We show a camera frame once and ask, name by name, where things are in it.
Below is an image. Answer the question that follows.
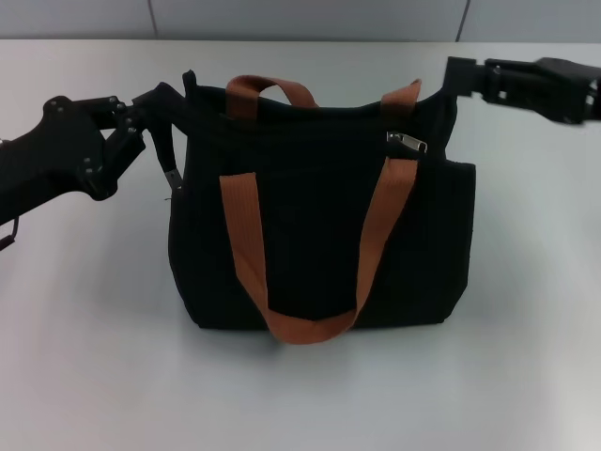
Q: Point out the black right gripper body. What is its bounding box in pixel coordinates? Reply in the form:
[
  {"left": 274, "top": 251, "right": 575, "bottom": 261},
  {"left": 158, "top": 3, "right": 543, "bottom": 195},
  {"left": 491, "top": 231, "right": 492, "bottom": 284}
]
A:
[{"left": 533, "top": 55, "right": 601, "bottom": 126}]

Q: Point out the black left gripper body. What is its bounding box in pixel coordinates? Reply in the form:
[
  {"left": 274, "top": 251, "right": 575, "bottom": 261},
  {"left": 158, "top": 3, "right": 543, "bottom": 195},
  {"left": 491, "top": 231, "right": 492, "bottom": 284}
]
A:
[{"left": 0, "top": 95, "right": 119, "bottom": 227}]

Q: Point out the silver zipper pull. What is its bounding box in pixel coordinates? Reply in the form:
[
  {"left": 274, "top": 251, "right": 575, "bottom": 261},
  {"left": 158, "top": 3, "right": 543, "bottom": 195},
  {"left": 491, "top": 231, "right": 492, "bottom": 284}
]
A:
[{"left": 385, "top": 131, "right": 430, "bottom": 155}]

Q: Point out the black bag with brown handles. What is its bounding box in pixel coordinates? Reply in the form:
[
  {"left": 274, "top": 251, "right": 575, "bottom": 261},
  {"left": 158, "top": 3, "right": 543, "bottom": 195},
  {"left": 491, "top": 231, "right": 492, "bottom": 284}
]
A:
[{"left": 140, "top": 69, "right": 478, "bottom": 347}]

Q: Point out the black left wrist cable loop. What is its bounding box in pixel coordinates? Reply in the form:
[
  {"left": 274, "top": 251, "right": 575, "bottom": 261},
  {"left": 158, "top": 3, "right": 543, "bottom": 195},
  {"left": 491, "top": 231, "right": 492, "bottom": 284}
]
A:
[{"left": 0, "top": 215, "right": 21, "bottom": 253}]

